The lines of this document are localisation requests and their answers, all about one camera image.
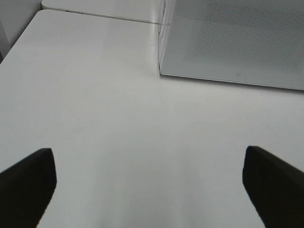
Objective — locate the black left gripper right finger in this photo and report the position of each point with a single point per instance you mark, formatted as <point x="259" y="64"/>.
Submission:
<point x="275" y="188"/>

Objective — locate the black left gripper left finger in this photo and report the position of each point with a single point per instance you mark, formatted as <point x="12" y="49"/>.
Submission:
<point x="26" y="189"/>

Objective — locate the white microwave door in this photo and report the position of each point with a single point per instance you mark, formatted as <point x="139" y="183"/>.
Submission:
<point x="256" y="42"/>

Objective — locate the white microwave oven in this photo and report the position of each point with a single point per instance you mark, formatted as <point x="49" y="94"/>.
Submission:
<point x="163" y="24"/>

